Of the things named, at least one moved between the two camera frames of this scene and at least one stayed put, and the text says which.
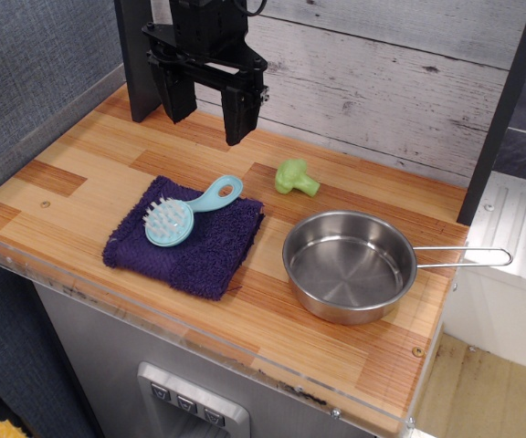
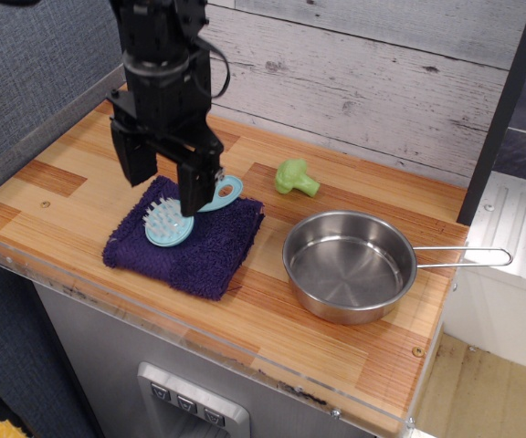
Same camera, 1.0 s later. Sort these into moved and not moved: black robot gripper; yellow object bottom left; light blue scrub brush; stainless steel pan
Moved: black robot gripper
Not moved: light blue scrub brush; stainless steel pan; yellow object bottom left
